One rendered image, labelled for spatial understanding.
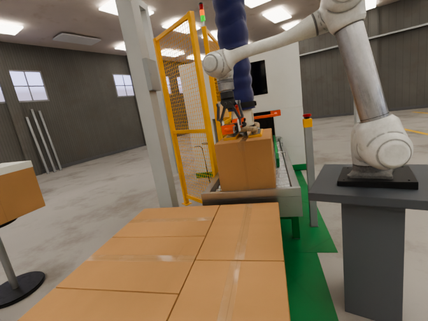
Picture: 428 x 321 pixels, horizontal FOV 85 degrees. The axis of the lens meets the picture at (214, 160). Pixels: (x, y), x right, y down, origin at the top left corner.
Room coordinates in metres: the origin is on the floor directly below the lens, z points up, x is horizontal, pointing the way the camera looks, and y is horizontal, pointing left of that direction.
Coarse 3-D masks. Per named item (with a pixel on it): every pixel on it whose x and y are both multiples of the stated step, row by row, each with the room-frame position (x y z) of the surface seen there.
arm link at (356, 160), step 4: (356, 124) 1.11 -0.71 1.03; (352, 132) 1.12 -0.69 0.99; (352, 136) 1.12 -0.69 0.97; (356, 136) 1.07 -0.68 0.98; (352, 140) 1.12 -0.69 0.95; (356, 140) 1.06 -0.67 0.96; (352, 144) 1.11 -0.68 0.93; (356, 144) 1.05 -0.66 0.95; (352, 148) 1.12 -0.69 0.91; (356, 148) 1.05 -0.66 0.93; (352, 152) 1.12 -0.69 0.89; (356, 152) 1.06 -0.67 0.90; (352, 156) 1.12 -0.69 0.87; (356, 156) 1.07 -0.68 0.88; (352, 160) 1.14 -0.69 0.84; (356, 160) 1.09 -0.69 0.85; (360, 160) 1.06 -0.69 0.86; (356, 164) 1.10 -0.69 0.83; (360, 164) 1.07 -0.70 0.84; (364, 164) 1.06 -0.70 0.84; (368, 164) 1.05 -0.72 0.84
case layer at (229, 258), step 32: (128, 224) 1.45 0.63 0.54; (160, 224) 1.37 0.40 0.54; (192, 224) 1.31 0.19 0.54; (224, 224) 1.25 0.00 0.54; (256, 224) 1.19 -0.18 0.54; (96, 256) 1.12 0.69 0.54; (128, 256) 1.07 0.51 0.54; (160, 256) 1.03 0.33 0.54; (192, 256) 0.99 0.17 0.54; (224, 256) 0.95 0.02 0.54; (256, 256) 0.91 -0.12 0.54; (64, 288) 0.91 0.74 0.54; (96, 288) 0.87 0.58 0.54; (128, 288) 0.84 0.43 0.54; (160, 288) 0.81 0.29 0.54; (192, 288) 0.78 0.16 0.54; (224, 288) 0.76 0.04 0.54; (256, 288) 0.73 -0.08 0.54; (32, 320) 0.75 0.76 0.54; (64, 320) 0.72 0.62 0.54; (96, 320) 0.70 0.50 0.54; (128, 320) 0.68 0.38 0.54; (160, 320) 0.66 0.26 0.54; (192, 320) 0.64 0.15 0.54; (224, 320) 0.62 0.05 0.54; (256, 320) 0.60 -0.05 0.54; (288, 320) 0.59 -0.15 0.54
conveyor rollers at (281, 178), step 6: (276, 144) 3.44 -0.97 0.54; (282, 156) 2.64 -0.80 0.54; (282, 162) 2.38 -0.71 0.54; (276, 168) 2.22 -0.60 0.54; (282, 168) 2.15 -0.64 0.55; (276, 174) 2.05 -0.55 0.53; (282, 174) 1.98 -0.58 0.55; (276, 180) 1.88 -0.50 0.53; (282, 180) 1.87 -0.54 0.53; (288, 180) 1.79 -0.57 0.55; (276, 186) 1.72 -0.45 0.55; (282, 186) 1.70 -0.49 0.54; (288, 186) 1.69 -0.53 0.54
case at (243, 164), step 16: (224, 144) 1.65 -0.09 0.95; (240, 144) 1.62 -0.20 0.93; (256, 144) 1.59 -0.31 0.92; (272, 144) 1.79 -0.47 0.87; (224, 160) 1.65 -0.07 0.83; (240, 160) 1.62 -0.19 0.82; (256, 160) 1.59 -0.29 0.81; (272, 160) 1.56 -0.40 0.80; (224, 176) 1.66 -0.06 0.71; (240, 176) 1.62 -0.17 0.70; (256, 176) 1.59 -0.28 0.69; (272, 176) 1.56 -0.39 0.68
